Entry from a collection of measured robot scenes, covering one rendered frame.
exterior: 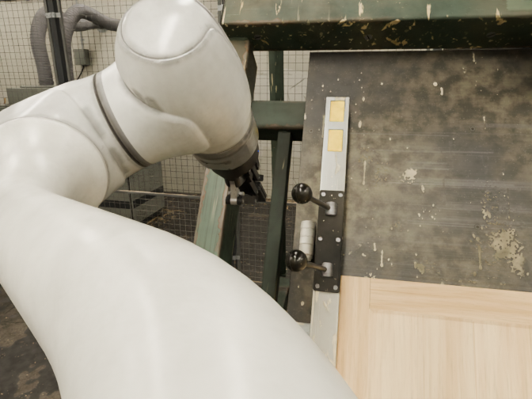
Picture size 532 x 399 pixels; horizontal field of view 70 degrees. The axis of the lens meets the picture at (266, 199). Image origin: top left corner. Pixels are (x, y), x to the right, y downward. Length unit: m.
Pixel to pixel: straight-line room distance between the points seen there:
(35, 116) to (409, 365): 0.69
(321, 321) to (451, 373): 0.24
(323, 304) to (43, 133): 0.56
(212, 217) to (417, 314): 0.44
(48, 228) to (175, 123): 0.20
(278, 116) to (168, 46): 0.66
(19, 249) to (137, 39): 0.20
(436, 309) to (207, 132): 0.57
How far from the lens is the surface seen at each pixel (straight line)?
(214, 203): 0.81
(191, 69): 0.33
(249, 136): 0.45
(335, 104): 0.88
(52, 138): 0.36
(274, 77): 1.47
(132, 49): 0.33
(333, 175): 0.80
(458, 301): 0.81
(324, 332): 0.75
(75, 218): 0.17
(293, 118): 0.95
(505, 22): 1.00
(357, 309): 0.77
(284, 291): 1.82
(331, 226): 0.76
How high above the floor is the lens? 1.72
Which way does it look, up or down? 17 degrees down
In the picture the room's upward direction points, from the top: straight up
